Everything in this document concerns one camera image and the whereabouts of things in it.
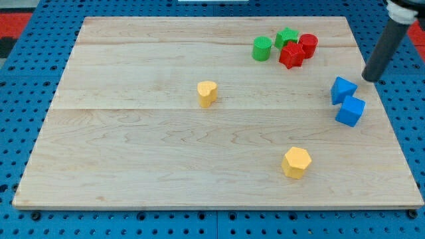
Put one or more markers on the green cylinder block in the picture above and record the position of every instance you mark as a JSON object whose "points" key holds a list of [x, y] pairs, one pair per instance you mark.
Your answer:
{"points": [[261, 48]]}

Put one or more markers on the wooden board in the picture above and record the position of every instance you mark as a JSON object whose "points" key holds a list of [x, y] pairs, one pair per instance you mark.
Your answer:
{"points": [[125, 131]]}

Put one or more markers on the green star block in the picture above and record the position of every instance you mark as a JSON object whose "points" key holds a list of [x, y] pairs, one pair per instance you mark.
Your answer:
{"points": [[285, 36]]}

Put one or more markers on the red cylinder block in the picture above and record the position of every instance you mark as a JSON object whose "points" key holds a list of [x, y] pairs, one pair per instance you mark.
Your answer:
{"points": [[309, 43]]}

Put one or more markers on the blue triangle block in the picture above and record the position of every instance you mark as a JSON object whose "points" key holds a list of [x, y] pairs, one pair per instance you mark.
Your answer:
{"points": [[340, 89]]}

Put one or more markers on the blue cube block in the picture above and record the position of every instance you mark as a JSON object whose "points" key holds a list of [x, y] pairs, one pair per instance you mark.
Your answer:
{"points": [[351, 111]]}

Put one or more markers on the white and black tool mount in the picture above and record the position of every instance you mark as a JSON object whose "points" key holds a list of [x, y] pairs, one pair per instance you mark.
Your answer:
{"points": [[405, 11]]}

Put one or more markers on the yellow hexagon block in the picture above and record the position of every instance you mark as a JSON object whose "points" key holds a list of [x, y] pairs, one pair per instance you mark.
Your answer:
{"points": [[295, 162]]}

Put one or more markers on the yellow heart block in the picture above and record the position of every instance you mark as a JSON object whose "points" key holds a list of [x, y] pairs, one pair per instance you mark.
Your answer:
{"points": [[207, 93]]}

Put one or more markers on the red star block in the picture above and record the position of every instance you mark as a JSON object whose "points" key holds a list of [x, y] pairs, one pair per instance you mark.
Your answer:
{"points": [[292, 55]]}

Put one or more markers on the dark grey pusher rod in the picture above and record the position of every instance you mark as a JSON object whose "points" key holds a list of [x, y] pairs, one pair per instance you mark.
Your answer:
{"points": [[385, 48]]}

